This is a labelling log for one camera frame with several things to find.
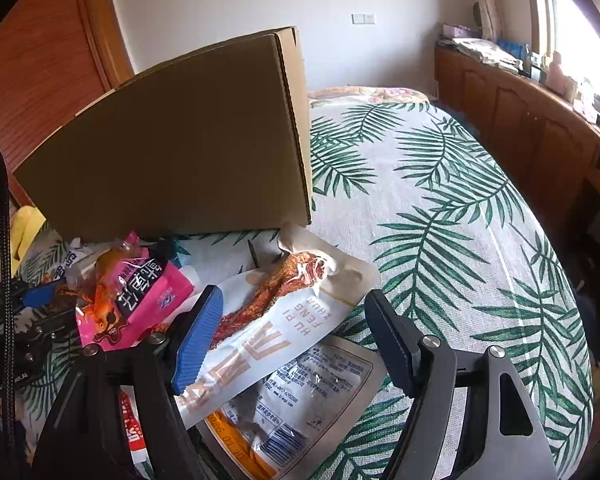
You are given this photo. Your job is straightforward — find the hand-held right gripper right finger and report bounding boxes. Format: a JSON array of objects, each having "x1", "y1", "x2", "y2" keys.
[{"x1": 364, "y1": 289, "x2": 558, "y2": 480}]

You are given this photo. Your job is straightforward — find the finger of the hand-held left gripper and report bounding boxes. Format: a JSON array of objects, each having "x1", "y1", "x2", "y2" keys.
[
  {"x1": 21, "y1": 282, "x2": 67, "y2": 309},
  {"x1": 22, "y1": 309, "x2": 81, "y2": 343}
]

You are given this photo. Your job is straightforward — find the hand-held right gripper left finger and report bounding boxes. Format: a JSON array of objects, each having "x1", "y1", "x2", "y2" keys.
[{"x1": 32, "y1": 285, "x2": 224, "y2": 480}]

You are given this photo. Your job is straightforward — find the pink snack packet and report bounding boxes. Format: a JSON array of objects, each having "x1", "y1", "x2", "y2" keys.
[{"x1": 77, "y1": 246, "x2": 196, "y2": 352}]

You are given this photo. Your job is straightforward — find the white chicken feet snack packet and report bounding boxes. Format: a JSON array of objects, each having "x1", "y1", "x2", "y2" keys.
[{"x1": 175, "y1": 225, "x2": 381, "y2": 426}]

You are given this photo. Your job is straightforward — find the brown cardboard box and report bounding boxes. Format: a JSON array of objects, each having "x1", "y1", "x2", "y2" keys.
[{"x1": 12, "y1": 25, "x2": 313, "y2": 241}]

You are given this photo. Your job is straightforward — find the white packet with black print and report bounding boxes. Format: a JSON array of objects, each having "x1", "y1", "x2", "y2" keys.
[{"x1": 54, "y1": 239, "x2": 101, "y2": 282}]

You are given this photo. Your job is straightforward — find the yellow plastic object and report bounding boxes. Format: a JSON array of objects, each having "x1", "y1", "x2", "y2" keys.
[{"x1": 10, "y1": 205, "x2": 47, "y2": 277}]

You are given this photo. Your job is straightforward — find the orange translucent snack pouch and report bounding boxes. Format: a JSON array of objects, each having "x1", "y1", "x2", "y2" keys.
[{"x1": 92, "y1": 232, "x2": 143, "y2": 286}]

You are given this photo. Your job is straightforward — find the silver orange foil packet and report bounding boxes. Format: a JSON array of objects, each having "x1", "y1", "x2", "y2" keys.
[{"x1": 195, "y1": 335, "x2": 388, "y2": 480}]

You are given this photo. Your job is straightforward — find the leaf print bed sheet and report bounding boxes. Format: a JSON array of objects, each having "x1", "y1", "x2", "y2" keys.
[{"x1": 10, "y1": 87, "x2": 596, "y2": 480}]

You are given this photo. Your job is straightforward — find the red and white snack packet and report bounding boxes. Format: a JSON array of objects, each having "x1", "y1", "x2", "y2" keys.
[{"x1": 117, "y1": 390, "x2": 153, "y2": 467}]

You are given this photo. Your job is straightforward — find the wooden wardrobe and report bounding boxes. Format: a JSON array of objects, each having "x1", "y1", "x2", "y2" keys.
[{"x1": 0, "y1": 0, "x2": 136, "y2": 271}]

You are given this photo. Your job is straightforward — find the floral pillow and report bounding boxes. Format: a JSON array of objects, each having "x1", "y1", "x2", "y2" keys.
[{"x1": 307, "y1": 86, "x2": 431, "y2": 107}]

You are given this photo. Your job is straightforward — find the wooden cabinet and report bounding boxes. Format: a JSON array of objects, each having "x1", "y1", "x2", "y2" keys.
[{"x1": 434, "y1": 42, "x2": 600, "y2": 261}]

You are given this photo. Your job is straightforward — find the pink container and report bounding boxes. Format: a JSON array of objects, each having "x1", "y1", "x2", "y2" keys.
[{"x1": 545, "y1": 52, "x2": 576, "y2": 93}]

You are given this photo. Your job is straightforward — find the rolled white mat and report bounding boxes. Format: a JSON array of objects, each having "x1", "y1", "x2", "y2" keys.
[{"x1": 467, "y1": 0, "x2": 503, "y2": 41}]

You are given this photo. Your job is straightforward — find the window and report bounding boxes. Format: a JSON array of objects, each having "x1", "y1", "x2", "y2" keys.
[{"x1": 525, "y1": 0, "x2": 600, "y2": 91}]

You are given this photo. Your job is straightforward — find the black braided cable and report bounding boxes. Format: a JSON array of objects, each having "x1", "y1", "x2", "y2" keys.
[{"x1": 0, "y1": 132, "x2": 21, "y2": 480}]

